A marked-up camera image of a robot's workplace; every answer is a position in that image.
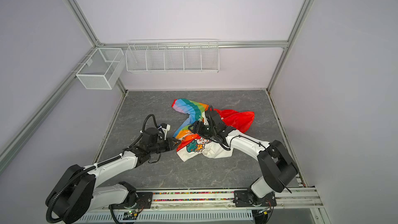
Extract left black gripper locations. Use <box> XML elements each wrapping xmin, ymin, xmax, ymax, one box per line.
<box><xmin>149</xmin><ymin>137</ymin><xmax>181</xmax><ymax>155</ymax></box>

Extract colourful red white kids jacket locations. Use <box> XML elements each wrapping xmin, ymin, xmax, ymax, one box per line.
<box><xmin>172</xmin><ymin>99</ymin><xmax>255</xmax><ymax>162</ymax></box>

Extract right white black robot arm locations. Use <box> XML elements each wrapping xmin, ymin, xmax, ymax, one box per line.
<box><xmin>188</xmin><ymin>109</ymin><xmax>299</xmax><ymax>202</ymax></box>

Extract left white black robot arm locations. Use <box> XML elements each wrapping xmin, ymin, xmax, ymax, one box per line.
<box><xmin>46</xmin><ymin>126</ymin><xmax>181</xmax><ymax>224</ymax></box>

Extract white mesh box basket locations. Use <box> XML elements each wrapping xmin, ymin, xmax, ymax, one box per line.
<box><xmin>76</xmin><ymin>48</ymin><xmax>126</xmax><ymax>90</ymax></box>

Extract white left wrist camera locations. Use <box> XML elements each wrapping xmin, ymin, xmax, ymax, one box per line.
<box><xmin>158</xmin><ymin>123</ymin><xmax>171</xmax><ymax>140</ymax></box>

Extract black corrugated left cable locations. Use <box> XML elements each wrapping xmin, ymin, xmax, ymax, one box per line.
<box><xmin>141</xmin><ymin>113</ymin><xmax>160</xmax><ymax>131</ymax></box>

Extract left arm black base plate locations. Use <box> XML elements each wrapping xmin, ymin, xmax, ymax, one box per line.
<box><xmin>113</xmin><ymin>191</ymin><xmax>153</xmax><ymax>210</ymax></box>

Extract long white wire basket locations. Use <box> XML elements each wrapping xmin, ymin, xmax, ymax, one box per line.
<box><xmin>125</xmin><ymin>39</ymin><xmax>220</xmax><ymax>73</ymax></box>

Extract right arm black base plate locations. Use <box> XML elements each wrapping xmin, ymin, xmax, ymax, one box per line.
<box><xmin>233</xmin><ymin>190</ymin><xmax>277</xmax><ymax>207</ymax></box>

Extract white vented cable duct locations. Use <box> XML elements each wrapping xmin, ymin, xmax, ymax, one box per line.
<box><xmin>74</xmin><ymin>209</ymin><xmax>254</xmax><ymax>224</ymax></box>

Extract aluminium front rail frame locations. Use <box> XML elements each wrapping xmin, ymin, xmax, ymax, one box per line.
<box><xmin>73</xmin><ymin>188</ymin><xmax>330</xmax><ymax>224</ymax></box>

